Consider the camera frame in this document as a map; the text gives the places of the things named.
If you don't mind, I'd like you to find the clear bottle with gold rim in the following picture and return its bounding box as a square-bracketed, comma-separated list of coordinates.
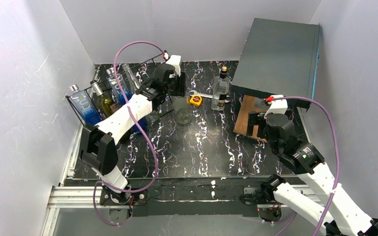
[172, 97, 192, 124]

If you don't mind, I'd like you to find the clear bottle with black cap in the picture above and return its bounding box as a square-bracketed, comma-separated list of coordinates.
[211, 66, 230, 111]

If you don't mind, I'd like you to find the blue square glass bottle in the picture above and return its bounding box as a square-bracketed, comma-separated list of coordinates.
[107, 67, 134, 106]

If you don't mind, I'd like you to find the dark green wine bottle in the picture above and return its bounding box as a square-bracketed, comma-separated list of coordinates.
[90, 80, 115, 118]

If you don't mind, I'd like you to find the blue bottle with silver cap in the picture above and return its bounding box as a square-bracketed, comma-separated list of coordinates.
[68, 84, 102, 125]

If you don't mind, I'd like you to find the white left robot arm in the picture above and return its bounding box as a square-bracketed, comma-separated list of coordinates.
[79, 59, 186, 194]

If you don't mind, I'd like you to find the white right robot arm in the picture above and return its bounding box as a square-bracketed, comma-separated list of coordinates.
[241, 111, 378, 236]

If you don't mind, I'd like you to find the steel combination wrench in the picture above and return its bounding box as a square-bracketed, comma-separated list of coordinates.
[189, 90, 232, 103]

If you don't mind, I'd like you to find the yellow tape measure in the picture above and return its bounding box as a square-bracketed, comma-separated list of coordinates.
[189, 94, 203, 107]

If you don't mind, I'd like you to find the grey metal box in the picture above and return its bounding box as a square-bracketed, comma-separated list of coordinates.
[231, 18, 322, 99]

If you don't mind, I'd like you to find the metal bracket with knob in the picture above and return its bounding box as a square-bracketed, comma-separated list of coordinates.
[253, 98, 268, 111]

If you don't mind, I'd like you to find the black wire wine rack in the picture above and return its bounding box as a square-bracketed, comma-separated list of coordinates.
[65, 50, 190, 128]

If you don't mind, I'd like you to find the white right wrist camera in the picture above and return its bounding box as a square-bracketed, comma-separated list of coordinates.
[264, 94, 288, 119]

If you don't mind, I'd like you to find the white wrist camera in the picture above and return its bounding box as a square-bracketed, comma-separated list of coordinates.
[264, 94, 288, 119]
[163, 52, 182, 76]

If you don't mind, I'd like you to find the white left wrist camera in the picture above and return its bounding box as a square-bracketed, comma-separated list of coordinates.
[163, 52, 182, 76]

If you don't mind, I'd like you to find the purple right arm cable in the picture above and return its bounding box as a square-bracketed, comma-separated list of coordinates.
[274, 96, 340, 236]

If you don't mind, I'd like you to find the aluminium frame rail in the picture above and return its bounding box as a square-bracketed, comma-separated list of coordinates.
[40, 123, 105, 236]

